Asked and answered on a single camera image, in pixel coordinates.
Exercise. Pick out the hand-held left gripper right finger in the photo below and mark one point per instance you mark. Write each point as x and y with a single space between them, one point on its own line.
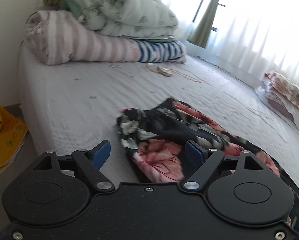
195 153

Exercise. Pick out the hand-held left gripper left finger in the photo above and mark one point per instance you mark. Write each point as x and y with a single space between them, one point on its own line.
101 152

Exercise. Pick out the black floral pants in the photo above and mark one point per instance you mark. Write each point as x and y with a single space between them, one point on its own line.
164 135

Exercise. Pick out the bed with grey sheet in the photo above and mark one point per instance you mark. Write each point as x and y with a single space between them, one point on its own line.
77 97

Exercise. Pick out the mauve floral-edged pillow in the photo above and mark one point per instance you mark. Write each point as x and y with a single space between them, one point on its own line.
280 108

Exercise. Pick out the yellow cloth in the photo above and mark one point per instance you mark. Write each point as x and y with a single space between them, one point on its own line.
4 132

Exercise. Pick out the blue striped blanket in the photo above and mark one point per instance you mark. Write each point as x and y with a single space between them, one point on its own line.
159 51

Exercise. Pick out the pink striped blanket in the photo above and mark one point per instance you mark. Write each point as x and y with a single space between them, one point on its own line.
82 45

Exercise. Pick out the floral pillow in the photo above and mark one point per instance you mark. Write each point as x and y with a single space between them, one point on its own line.
289 90

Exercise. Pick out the green curtain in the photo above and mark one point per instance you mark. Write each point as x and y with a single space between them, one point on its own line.
206 22

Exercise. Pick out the white sheer curtain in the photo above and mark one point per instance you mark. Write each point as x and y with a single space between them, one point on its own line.
264 25

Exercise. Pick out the pale green folded quilt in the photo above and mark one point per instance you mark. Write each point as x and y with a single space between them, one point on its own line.
119 7

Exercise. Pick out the dark window frame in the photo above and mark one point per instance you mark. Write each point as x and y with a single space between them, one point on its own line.
202 2

